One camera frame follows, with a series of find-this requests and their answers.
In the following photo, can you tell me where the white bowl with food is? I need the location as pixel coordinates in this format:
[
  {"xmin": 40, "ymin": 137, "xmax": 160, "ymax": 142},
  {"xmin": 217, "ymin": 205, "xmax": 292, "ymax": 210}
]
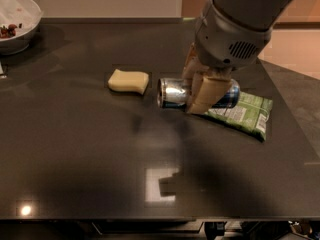
[{"xmin": 0, "ymin": 0, "xmax": 43, "ymax": 55}]

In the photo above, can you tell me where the yellow sponge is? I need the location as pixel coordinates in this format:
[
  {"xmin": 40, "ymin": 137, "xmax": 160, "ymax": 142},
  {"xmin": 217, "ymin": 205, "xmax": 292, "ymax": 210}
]
[{"xmin": 108, "ymin": 69, "xmax": 149, "ymax": 95}]

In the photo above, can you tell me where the silver blue redbull can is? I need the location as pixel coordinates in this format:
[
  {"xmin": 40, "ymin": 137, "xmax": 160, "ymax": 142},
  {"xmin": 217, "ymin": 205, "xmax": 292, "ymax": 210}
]
[{"xmin": 157, "ymin": 78, "xmax": 240, "ymax": 109}]

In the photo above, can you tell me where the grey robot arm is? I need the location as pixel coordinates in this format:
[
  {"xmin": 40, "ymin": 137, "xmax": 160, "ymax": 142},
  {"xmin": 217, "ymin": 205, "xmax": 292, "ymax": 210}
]
[{"xmin": 182, "ymin": 0, "xmax": 293, "ymax": 114}]

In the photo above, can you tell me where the green chip bag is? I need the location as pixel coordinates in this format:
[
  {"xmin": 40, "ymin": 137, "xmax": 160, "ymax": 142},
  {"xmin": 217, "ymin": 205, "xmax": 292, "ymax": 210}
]
[{"xmin": 203, "ymin": 92, "xmax": 273, "ymax": 142}]

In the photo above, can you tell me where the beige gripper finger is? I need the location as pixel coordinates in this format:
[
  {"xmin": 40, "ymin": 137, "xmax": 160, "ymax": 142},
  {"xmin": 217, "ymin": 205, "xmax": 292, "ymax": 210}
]
[
  {"xmin": 182, "ymin": 43, "xmax": 208, "ymax": 98},
  {"xmin": 186, "ymin": 68, "xmax": 232, "ymax": 114}
]

